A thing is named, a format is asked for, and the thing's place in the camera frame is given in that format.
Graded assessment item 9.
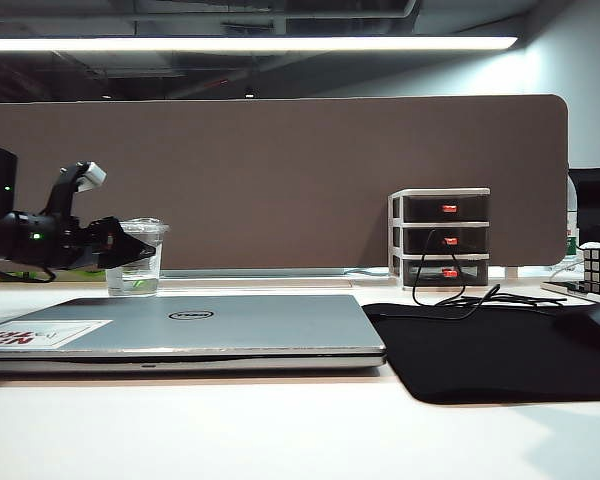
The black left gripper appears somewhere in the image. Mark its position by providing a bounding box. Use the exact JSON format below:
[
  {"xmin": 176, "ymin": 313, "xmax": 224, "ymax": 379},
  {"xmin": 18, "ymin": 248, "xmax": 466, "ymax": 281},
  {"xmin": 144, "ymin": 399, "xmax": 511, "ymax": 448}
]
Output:
[{"xmin": 43, "ymin": 211, "xmax": 157, "ymax": 272}]

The clear plastic cup with lid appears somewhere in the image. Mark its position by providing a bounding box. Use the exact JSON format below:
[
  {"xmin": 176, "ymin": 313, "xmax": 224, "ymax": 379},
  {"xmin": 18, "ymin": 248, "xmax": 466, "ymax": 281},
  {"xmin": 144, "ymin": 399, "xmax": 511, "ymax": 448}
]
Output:
[{"xmin": 104, "ymin": 216, "xmax": 172, "ymax": 298}]

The silver Dell laptop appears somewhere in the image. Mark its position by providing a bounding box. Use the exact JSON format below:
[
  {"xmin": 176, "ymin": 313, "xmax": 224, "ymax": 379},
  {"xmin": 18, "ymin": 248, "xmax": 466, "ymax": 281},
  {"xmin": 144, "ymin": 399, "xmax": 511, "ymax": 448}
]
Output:
[{"xmin": 0, "ymin": 293, "xmax": 388, "ymax": 374}]

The brown desk partition panel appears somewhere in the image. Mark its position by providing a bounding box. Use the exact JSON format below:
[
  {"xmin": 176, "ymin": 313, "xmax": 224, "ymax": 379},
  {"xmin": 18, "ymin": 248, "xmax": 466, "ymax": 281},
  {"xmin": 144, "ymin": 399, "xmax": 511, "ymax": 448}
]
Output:
[{"xmin": 0, "ymin": 94, "xmax": 571, "ymax": 272}]

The long ceiling light bar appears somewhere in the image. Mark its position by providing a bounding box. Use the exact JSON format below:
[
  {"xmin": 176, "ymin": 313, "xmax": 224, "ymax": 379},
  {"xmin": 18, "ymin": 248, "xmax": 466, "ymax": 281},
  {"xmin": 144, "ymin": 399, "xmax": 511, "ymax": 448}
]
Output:
[{"xmin": 0, "ymin": 35, "xmax": 520, "ymax": 53}]

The white drawer organizer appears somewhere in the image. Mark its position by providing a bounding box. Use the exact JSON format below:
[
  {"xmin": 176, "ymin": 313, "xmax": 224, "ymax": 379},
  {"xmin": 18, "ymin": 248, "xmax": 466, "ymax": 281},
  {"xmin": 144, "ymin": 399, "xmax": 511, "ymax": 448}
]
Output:
[{"xmin": 386, "ymin": 187, "xmax": 492, "ymax": 293}]

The black mouse pad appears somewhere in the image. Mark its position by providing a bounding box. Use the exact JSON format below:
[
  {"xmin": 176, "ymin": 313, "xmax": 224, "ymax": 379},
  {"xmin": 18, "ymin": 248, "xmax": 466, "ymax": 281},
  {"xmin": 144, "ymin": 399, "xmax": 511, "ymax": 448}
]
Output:
[{"xmin": 361, "ymin": 301, "xmax": 600, "ymax": 406}]

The flat phone under cube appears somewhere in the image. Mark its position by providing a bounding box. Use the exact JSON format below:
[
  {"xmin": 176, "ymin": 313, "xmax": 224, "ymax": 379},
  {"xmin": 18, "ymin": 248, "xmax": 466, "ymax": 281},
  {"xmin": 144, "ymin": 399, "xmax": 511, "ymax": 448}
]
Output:
[{"xmin": 539, "ymin": 279, "xmax": 600, "ymax": 304}]

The black monitor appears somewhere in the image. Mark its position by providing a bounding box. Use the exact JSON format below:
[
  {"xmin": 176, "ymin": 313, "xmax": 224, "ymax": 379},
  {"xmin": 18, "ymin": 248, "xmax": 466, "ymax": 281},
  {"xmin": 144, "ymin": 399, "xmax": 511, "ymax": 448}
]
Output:
[{"xmin": 568, "ymin": 168, "xmax": 600, "ymax": 248}]

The black computer mouse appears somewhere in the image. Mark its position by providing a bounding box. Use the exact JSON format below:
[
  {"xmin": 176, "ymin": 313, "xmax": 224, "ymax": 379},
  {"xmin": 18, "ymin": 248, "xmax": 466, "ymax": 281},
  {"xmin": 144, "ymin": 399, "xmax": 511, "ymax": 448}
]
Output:
[{"xmin": 553, "ymin": 301, "xmax": 600, "ymax": 352}]

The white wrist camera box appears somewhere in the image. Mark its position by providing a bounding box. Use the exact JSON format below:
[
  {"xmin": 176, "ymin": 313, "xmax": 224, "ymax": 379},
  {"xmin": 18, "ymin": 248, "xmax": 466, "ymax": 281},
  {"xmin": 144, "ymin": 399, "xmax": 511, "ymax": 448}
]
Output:
[{"xmin": 44, "ymin": 160, "xmax": 108, "ymax": 217}]

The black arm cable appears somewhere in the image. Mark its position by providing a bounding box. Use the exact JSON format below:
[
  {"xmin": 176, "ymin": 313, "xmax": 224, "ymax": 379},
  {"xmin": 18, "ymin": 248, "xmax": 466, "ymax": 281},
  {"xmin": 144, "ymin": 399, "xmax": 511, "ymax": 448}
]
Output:
[{"xmin": 0, "ymin": 258, "xmax": 57, "ymax": 284}]

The thin black cable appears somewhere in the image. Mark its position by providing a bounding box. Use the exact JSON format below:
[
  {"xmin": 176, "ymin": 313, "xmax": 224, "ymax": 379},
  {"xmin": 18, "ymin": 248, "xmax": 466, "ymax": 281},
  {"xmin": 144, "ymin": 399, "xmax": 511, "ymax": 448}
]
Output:
[{"xmin": 411, "ymin": 228, "xmax": 570, "ymax": 322}]

